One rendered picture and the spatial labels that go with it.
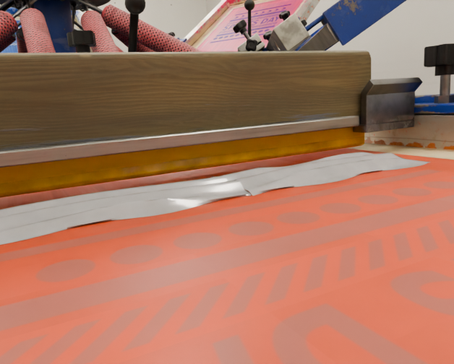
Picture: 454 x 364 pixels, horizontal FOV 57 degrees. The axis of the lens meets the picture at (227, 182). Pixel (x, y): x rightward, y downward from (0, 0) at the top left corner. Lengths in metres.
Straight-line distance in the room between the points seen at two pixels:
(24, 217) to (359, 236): 0.18
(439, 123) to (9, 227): 0.40
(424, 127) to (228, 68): 0.23
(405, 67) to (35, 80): 2.57
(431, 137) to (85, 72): 0.35
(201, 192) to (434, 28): 2.46
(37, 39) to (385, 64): 2.30
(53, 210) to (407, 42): 2.62
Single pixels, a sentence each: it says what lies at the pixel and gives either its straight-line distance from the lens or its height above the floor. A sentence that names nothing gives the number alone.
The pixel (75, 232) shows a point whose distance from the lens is 0.24.
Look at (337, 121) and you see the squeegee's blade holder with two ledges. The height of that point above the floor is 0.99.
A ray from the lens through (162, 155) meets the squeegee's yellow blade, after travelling 0.35.
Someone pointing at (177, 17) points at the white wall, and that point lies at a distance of 4.90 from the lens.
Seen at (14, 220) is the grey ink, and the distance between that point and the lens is 0.26.
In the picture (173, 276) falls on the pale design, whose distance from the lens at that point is 0.16.
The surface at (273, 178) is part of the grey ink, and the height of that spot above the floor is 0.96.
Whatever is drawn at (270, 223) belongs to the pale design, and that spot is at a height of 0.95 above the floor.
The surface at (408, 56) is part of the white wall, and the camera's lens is 2.77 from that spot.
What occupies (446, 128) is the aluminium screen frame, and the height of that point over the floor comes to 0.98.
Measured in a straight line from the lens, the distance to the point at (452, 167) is 0.38.
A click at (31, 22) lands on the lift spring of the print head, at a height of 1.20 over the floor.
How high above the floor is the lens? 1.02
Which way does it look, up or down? 11 degrees down
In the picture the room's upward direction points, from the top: 4 degrees counter-clockwise
